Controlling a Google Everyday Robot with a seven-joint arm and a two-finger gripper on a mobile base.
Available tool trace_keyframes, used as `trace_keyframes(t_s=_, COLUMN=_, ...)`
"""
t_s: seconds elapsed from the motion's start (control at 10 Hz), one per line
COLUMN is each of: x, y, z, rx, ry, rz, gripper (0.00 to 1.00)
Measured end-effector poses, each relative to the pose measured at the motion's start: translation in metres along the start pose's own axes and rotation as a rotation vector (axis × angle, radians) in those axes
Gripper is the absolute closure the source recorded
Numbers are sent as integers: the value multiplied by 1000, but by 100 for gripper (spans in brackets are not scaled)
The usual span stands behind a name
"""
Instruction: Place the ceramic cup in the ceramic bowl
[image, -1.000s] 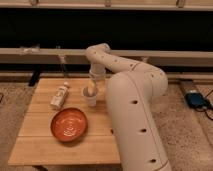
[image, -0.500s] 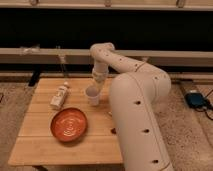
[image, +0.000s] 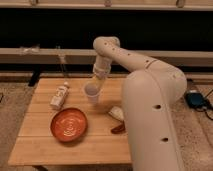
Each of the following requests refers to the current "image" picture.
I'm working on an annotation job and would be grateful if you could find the wooden table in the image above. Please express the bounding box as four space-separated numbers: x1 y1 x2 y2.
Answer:
8 78 130 166

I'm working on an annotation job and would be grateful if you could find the white bottle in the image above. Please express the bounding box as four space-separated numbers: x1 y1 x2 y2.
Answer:
50 82 69 110

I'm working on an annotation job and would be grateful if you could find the blue black device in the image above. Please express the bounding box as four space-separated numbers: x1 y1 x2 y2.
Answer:
185 90 206 108

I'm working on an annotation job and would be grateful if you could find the grey horizontal beam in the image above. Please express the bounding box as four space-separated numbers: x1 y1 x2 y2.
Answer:
0 48 213 67

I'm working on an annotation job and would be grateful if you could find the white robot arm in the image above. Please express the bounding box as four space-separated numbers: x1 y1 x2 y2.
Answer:
93 37 187 171

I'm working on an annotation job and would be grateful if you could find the orange ceramic bowl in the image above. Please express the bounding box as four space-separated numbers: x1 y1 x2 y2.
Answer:
50 108 88 143

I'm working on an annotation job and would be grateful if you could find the white folded cloth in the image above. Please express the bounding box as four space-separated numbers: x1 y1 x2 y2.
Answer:
109 106 124 121

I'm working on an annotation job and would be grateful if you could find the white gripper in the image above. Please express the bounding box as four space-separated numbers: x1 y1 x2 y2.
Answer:
92 65 110 85

